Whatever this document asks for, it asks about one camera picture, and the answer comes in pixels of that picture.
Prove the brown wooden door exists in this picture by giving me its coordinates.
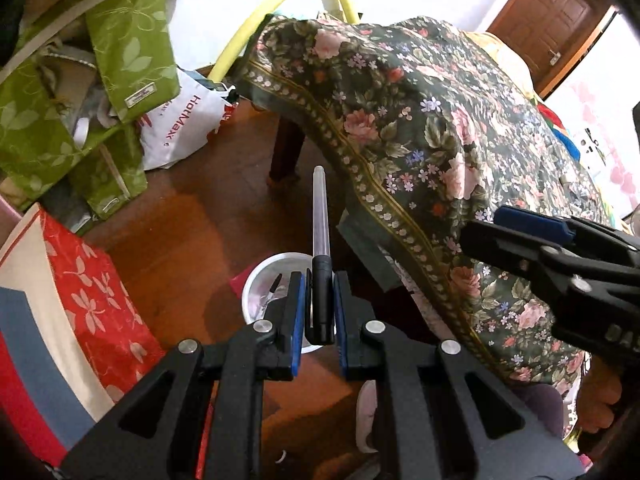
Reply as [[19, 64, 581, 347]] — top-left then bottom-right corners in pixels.
[[486, 0, 614, 95]]

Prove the person's leg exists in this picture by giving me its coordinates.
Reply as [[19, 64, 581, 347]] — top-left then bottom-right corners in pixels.
[[515, 382, 568, 438]]

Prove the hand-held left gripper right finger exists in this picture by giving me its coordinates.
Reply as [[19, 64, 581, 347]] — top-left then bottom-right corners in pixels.
[[332, 271, 587, 480]]

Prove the wooden bed leg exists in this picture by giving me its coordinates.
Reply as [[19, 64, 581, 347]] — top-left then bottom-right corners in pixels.
[[267, 115, 306, 184]]

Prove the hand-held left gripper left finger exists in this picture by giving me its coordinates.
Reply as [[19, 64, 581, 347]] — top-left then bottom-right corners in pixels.
[[60, 271, 307, 480]]

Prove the white plastic waste bin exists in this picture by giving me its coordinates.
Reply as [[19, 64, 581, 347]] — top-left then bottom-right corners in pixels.
[[241, 252, 326, 353]]

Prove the colourful striped blanket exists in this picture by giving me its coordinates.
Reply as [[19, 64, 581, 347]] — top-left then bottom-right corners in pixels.
[[537, 102, 584, 161]]

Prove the clear pen with black cap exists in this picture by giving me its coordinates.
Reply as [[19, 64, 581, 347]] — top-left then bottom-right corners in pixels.
[[306, 167, 336, 346]]

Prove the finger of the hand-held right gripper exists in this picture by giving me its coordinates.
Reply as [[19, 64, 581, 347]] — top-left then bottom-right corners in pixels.
[[492, 205, 640, 252], [460, 219, 592, 286]]

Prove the person's right hand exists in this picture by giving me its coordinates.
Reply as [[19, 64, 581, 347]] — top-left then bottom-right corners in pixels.
[[575, 360, 624, 434]]

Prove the dark floral blanket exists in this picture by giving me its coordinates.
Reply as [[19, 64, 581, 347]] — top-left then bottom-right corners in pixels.
[[232, 15, 617, 401]]

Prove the white plastic shopping bag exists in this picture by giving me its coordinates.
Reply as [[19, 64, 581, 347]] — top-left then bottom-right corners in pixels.
[[140, 69, 236, 171]]

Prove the sliding wardrobe with heart stickers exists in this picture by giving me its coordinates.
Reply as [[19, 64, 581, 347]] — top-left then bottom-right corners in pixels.
[[545, 10, 640, 213]]

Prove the green leaf-print bag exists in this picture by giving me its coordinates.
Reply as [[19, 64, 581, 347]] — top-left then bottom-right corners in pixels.
[[0, 55, 149, 222], [84, 0, 182, 123]]

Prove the pale pink slipper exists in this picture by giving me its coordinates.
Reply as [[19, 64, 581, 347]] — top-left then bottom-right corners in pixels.
[[356, 380, 382, 453]]

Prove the red floral fabric bag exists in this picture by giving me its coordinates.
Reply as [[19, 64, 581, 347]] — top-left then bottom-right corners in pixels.
[[0, 204, 168, 467]]

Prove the yellow foam tube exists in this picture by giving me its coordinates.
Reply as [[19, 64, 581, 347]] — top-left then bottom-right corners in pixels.
[[207, 0, 361, 83]]

